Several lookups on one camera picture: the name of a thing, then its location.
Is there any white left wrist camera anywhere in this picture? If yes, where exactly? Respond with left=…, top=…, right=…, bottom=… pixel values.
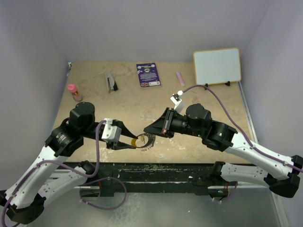
left=101, top=118, right=121, bottom=142

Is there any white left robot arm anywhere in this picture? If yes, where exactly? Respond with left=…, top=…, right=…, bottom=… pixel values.
left=0, top=102, right=138, bottom=226

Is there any purple printed card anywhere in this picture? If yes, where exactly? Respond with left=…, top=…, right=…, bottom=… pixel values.
left=136, top=62, right=161, bottom=87

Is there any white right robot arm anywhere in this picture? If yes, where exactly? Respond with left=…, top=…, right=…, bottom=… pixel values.
left=143, top=104, right=303, bottom=198

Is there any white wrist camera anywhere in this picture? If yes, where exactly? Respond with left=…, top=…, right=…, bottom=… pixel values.
left=101, top=118, right=121, bottom=142
left=170, top=90, right=185, bottom=114

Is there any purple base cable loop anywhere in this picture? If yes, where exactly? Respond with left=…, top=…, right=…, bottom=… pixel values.
left=79, top=175, right=128, bottom=210

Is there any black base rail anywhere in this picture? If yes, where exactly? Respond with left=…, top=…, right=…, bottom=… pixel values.
left=86, top=163, right=236, bottom=197

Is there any pink eraser stick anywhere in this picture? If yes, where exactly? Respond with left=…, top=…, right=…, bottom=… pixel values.
left=176, top=71, right=185, bottom=87

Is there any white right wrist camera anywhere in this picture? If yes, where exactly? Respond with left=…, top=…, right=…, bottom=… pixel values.
left=170, top=90, right=185, bottom=114

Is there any pink capped small bottle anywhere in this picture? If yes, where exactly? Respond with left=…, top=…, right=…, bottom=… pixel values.
left=67, top=84, right=82, bottom=102

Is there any grey black stapler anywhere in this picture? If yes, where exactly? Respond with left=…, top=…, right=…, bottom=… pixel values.
left=106, top=72, right=118, bottom=93

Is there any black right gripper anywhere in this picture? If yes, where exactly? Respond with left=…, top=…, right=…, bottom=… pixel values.
left=144, top=107, right=204, bottom=138

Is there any small whiteboard on stand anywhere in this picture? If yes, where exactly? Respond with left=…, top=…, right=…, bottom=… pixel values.
left=193, top=47, right=242, bottom=86

